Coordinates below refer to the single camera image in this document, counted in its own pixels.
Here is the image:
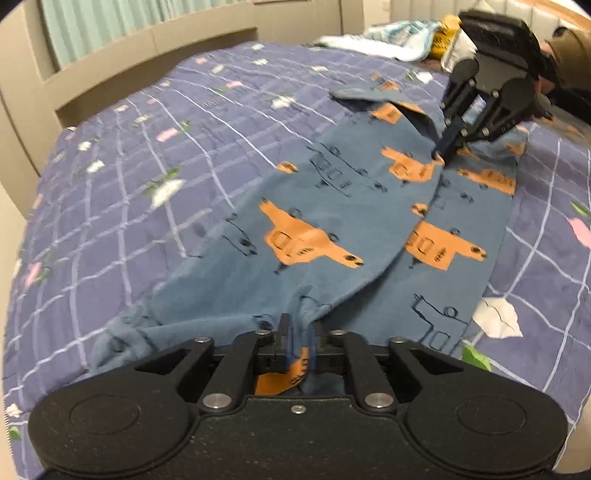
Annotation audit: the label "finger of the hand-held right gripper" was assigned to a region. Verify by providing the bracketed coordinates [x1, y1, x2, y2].
[454, 96, 522, 150]
[433, 79, 480, 161]

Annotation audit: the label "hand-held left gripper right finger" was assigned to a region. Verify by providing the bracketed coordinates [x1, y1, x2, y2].
[307, 319, 467, 412]

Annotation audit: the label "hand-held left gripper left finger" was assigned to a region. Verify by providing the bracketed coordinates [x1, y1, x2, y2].
[134, 314, 294, 412]

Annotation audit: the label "blue pants with orange print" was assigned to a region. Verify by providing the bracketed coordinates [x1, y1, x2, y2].
[90, 76, 529, 398]

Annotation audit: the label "person's right forearm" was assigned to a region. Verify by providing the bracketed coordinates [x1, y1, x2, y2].
[541, 25, 591, 90]

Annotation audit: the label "white plastic bag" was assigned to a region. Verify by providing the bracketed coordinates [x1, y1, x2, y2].
[441, 34, 476, 72]

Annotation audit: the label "yellow plastic bag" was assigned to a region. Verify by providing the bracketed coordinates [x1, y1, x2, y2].
[429, 14, 465, 61]

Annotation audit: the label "grey padded headboard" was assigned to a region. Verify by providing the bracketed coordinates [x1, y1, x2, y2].
[392, 0, 591, 40]

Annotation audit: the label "light blue white towel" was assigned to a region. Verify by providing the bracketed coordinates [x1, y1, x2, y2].
[314, 19, 446, 63]

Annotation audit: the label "purple checked floral blanket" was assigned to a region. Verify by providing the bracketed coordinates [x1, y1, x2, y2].
[0, 39, 591, 467]

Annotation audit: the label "pale green curtain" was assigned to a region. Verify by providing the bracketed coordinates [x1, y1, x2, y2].
[39, 0, 254, 71]

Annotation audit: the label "beige window cabinet frame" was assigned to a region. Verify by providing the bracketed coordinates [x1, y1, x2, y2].
[0, 0, 259, 220]

